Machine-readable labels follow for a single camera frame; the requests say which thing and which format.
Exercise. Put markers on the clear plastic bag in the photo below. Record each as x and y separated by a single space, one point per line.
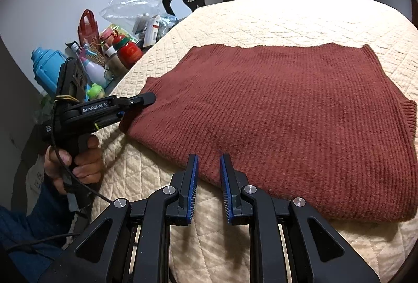
130 5

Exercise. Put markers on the light blue plastic jug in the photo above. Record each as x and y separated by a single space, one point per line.
49 70

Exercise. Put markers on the green frog toy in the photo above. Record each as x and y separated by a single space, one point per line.
95 91

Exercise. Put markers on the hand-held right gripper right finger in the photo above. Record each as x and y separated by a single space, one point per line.
225 185

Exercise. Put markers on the cream quilted table cover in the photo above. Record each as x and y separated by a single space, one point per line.
277 18

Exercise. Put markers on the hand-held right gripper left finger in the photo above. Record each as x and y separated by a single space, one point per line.
192 185

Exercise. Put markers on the rust red knitted sweater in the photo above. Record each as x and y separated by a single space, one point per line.
277 113

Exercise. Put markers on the person's left hand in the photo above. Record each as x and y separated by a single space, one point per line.
89 155

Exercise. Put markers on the white carton box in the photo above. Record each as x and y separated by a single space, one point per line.
152 29

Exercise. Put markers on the person's left forearm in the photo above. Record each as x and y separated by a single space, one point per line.
29 224

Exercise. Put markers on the white bottle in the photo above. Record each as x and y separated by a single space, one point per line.
93 72

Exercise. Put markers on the red gift bag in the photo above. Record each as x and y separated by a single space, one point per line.
88 29

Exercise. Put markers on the pink container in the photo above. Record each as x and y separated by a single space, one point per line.
107 41

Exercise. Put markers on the brown jar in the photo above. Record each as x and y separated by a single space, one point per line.
116 65

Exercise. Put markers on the red bottle with green cap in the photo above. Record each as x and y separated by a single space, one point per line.
129 52

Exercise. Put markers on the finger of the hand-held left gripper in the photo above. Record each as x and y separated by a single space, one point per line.
109 121
140 100

